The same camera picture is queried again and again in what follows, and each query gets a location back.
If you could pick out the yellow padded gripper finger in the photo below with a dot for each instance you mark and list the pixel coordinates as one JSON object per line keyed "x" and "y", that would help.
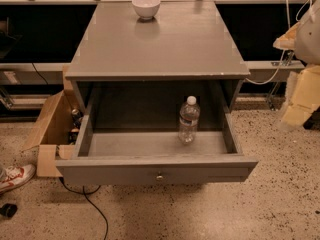
{"x": 302, "y": 98}
{"x": 287, "y": 40}

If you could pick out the clear plastic water bottle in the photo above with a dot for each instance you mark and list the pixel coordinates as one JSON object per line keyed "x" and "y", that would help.
{"x": 188, "y": 120}

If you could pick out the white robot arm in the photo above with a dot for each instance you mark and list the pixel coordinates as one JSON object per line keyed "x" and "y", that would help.
{"x": 307, "y": 44}

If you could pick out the round metal drawer knob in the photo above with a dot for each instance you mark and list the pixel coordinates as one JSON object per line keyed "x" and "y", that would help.
{"x": 159, "y": 177}

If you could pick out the grey open top drawer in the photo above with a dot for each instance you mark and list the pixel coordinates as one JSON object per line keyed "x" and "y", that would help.
{"x": 129, "y": 135}

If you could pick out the white ceramic bowl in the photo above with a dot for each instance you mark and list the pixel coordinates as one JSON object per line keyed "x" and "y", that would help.
{"x": 146, "y": 9}

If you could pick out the grey wooden cabinet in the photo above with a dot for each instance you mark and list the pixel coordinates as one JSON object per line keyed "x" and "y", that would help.
{"x": 131, "y": 74}

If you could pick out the cans inside cardboard box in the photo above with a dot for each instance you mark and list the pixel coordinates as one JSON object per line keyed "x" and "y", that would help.
{"x": 77, "y": 117}

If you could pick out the brown cardboard box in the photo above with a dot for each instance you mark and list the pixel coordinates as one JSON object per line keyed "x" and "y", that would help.
{"x": 50, "y": 133}

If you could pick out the white and red sneaker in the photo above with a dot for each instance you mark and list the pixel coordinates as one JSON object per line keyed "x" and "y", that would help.
{"x": 15, "y": 176}

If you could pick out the small black floor object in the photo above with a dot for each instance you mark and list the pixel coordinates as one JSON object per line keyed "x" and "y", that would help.
{"x": 8, "y": 210}

